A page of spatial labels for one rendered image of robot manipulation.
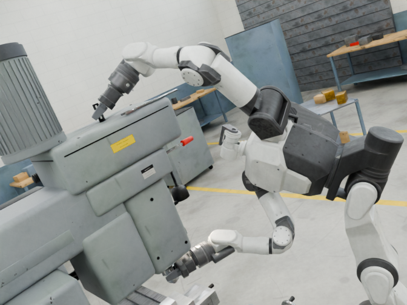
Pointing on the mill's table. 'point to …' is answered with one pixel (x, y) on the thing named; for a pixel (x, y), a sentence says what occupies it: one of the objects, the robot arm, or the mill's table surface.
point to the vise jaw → (181, 299)
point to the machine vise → (201, 295)
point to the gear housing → (128, 181)
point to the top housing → (107, 146)
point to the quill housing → (158, 225)
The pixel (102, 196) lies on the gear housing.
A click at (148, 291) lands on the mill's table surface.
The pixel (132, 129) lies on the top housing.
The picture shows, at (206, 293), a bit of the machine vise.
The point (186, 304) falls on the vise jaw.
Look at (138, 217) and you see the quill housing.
